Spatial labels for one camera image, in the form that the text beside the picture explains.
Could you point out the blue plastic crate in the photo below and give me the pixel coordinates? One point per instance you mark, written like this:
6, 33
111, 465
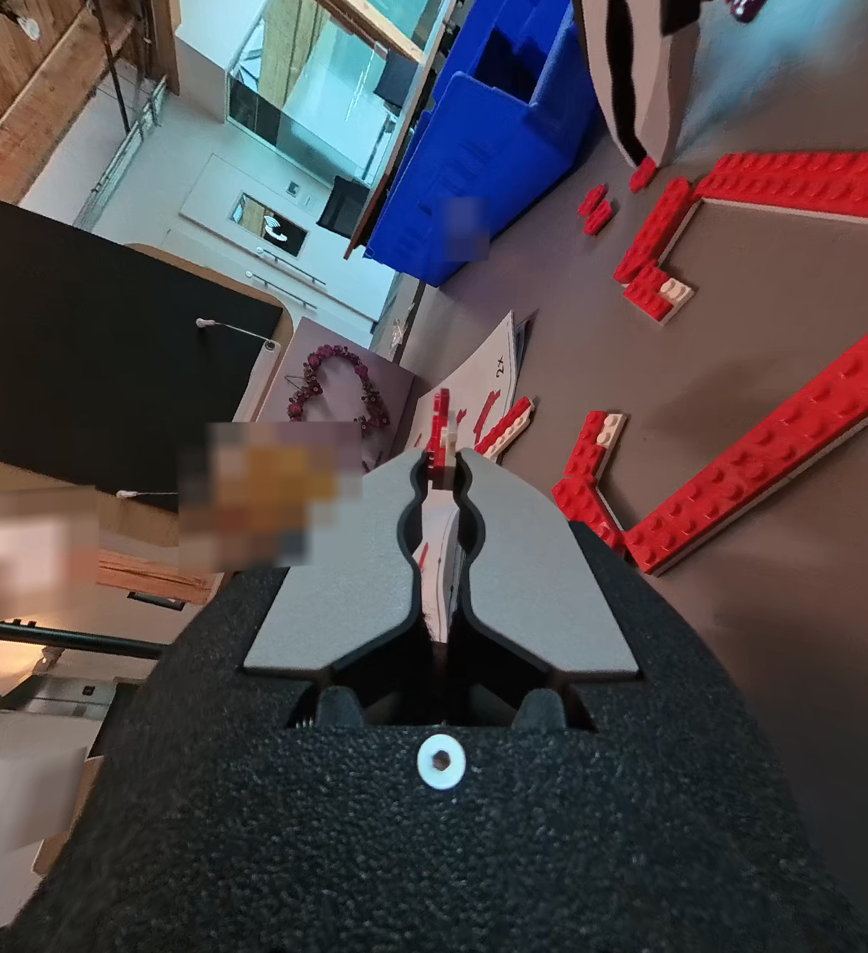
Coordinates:
478, 149

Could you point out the red plate with white brick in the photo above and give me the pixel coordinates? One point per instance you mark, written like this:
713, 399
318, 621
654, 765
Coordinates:
653, 294

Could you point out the small red brick pair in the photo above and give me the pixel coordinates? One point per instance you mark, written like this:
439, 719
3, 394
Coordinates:
596, 208

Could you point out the purple box with flower heart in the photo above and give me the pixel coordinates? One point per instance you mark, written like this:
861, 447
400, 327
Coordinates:
337, 387

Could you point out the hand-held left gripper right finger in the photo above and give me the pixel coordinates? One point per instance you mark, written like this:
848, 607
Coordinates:
538, 595

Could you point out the red and white slim plate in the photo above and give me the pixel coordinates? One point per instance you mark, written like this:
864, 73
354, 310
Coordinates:
504, 428

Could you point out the building instruction booklet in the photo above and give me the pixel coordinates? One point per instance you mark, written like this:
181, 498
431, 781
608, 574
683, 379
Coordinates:
489, 372

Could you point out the small red and white brick piece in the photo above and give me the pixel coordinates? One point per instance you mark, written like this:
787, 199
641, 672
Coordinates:
443, 417

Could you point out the very long red brick strip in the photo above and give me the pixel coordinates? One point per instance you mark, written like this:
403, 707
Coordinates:
776, 461

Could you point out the red square brick plate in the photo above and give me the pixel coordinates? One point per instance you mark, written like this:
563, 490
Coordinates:
586, 510

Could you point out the grey desk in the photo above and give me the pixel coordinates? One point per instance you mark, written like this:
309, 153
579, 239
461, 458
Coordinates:
776, 670

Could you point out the black wall panel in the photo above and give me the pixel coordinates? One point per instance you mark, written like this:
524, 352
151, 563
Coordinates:
91, 350

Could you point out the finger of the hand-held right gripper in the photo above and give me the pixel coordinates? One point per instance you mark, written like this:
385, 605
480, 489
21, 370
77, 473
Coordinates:
672, 89
603, 67

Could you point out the long red brick plate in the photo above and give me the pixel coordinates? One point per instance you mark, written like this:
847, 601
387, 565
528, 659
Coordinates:
806, 179

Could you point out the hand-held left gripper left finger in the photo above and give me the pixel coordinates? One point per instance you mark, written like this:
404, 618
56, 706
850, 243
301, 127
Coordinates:
344, 581

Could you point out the red brick with white stud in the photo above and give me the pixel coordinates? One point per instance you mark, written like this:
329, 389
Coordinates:
590, 447

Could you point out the short red brick plate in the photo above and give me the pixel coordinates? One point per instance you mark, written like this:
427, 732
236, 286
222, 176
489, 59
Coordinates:
657, 227

